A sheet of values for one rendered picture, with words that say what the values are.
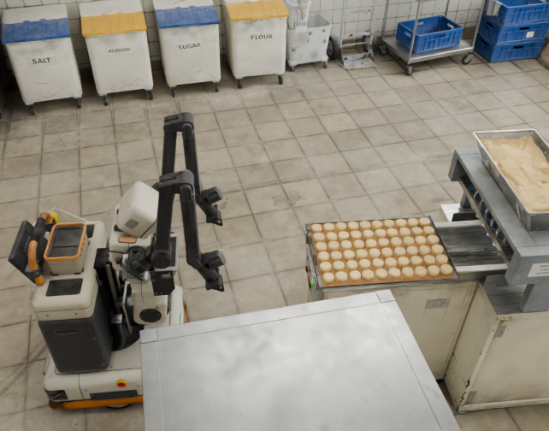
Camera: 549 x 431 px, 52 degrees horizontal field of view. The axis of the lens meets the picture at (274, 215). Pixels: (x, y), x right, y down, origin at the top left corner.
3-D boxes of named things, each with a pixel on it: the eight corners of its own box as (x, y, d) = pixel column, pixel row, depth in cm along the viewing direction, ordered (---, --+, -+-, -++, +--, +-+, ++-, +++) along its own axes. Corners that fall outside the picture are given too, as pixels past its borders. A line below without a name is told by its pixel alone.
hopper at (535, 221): (525, 155, 258) (534, 128, 249) (588, 236, 216) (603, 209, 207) (464, 157, 255) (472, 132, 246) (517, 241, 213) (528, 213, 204)
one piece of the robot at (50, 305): (61, 391, 276) (10, 274, 222) (79, 305, 317) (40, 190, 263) (129, 385, 279) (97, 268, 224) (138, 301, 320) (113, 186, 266)
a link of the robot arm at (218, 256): (187, 246, 235) (187, 261, 229) (212, 236, 233) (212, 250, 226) (202, 263, 243) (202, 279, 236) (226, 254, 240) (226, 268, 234)
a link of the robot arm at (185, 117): (162, 108, 240) (161, 120, 233) (194, 110, 243) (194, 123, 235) (158, 189, 268) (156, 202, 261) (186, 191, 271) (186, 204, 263)
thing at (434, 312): (422, 336, 324) (457, 220, 266) (442, 388, 298) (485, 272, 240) (303, 345, 318) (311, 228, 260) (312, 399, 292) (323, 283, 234)
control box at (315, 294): (311, 266, 269) (313, 245, 260) (320, 304, 251) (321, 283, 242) (304, 267, 269) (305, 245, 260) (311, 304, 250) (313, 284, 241)
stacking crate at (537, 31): (522, 26, 625) (528, 8, 612) (545, 40, 596) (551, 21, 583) (475, 31, 613) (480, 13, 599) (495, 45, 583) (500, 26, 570)
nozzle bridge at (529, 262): (502, 200, 286) (522, 144, 264) (573, 309, 232) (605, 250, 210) (439, 203, 284) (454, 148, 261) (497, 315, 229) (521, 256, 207)
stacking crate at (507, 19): (527, 7, 613) (533, -12, 600) (551, 20, 584) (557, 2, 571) (480, 13, 598) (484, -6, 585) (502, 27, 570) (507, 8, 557)
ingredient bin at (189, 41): (168, 100, 530) (158, 20, 480) (161, 71, 576) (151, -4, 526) (224, 94, 540) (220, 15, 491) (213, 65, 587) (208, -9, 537)
